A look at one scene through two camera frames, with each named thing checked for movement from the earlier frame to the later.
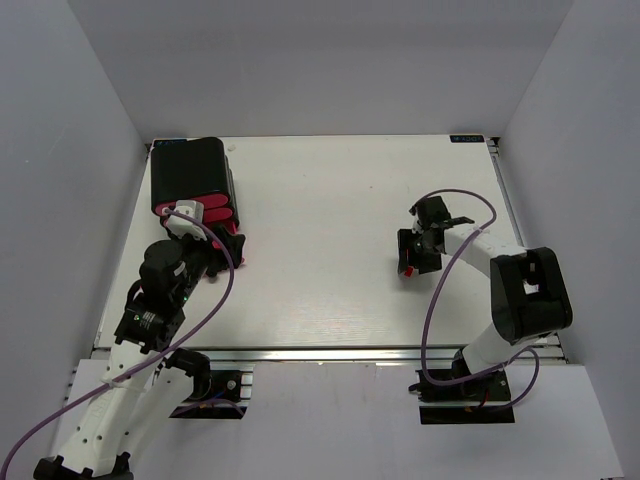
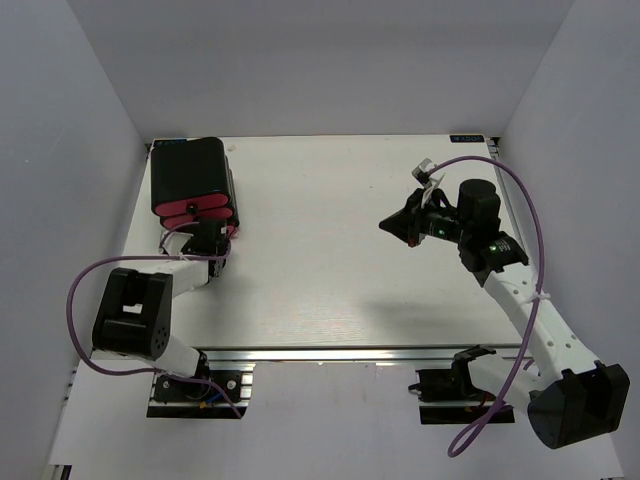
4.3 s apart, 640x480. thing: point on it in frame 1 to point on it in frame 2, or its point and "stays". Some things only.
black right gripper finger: x=404 y=249 to x=413 y=219
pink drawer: x=210 y=215 stays
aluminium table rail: x=309 y=355 stays
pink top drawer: x=208 y=201 stays
